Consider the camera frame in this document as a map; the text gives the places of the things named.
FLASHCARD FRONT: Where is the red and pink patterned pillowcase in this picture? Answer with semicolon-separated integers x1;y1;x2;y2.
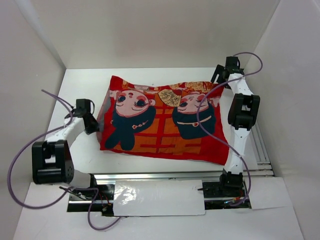
97;76;229;165

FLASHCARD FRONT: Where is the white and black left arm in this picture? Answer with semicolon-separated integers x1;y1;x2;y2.
31;98;99;200

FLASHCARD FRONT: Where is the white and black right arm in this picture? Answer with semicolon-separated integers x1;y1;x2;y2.
211;55;261;196

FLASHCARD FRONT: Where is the white glossy cover plate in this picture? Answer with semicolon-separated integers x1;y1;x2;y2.
113;180;206;217

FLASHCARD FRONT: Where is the aluminium table edge rail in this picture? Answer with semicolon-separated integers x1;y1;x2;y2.
89;170;273;182

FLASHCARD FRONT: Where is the aluminium side rail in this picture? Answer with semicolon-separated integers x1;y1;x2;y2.
250;123;275;178

